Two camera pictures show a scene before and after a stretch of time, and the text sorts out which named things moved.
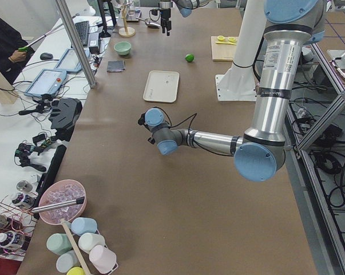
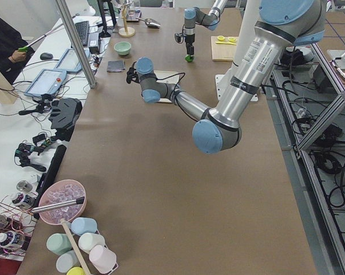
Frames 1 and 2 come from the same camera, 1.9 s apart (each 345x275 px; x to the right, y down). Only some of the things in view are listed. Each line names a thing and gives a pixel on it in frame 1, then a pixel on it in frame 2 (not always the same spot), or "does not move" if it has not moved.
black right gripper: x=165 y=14 -> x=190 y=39
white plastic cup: x=87 y=240 does not move
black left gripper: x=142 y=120 -> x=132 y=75
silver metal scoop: x=149 y=23 does not move
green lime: x=189 y=58 does not move
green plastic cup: x=58 y=243 does not move
